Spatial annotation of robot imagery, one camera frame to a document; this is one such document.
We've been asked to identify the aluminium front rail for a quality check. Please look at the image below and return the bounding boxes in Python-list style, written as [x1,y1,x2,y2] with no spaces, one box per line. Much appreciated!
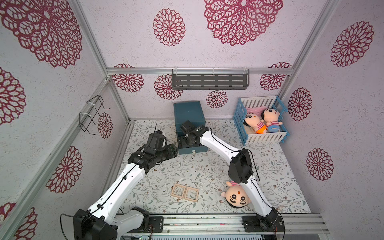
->
[123,214,330,237]

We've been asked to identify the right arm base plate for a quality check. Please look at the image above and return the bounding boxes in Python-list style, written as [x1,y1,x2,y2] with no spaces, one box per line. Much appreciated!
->
[242,215,286,233]

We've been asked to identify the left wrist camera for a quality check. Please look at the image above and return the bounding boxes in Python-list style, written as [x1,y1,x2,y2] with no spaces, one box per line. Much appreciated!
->
[147,130,167,151]

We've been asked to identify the blue white toy crib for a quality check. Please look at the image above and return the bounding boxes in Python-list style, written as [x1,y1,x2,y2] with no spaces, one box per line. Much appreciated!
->
[233,96,290,146]

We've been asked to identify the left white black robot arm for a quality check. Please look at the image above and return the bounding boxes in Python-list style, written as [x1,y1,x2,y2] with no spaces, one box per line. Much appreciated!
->
[73,144,178,240]

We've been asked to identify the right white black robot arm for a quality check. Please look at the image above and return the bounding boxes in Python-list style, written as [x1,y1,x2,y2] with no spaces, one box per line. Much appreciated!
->
[181,121,280,228]

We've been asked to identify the plush doll blue pants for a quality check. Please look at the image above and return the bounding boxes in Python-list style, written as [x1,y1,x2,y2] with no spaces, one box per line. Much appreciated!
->
[261,108,283,133]

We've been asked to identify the wooden brooch box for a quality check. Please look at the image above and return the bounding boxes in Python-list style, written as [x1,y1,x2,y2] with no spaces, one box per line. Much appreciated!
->
[171,183,187,199]
[184,187,199,203]

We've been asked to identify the grey wall shelf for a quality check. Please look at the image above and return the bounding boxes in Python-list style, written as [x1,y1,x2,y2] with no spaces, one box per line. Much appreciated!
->
[171,69,250,90]

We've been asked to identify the plush doll orange pants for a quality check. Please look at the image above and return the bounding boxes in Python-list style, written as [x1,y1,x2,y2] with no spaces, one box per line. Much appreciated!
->
[243,114,268,134]

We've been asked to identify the teal drawer cabinet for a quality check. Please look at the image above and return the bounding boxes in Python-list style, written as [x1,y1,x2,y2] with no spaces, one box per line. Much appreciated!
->
[174,101,208,155]

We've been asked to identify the plush doll striped hat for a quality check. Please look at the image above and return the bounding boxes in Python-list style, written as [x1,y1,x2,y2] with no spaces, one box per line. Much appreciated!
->
[221,181,251,209]

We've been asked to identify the pink crib blanket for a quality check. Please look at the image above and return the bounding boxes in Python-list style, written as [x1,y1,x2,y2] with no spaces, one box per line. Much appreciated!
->
[246,106,268,117]

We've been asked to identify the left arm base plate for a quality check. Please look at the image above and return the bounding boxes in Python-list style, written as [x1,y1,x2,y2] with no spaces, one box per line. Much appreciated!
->
[147,216,164,234]

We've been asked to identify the small black brooch box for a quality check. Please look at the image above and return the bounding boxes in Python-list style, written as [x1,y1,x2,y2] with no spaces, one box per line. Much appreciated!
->
[178,136,192,149]

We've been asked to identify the black wire wall rack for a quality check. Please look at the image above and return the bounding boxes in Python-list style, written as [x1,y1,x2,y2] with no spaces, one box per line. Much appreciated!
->
[79,95,111,135]

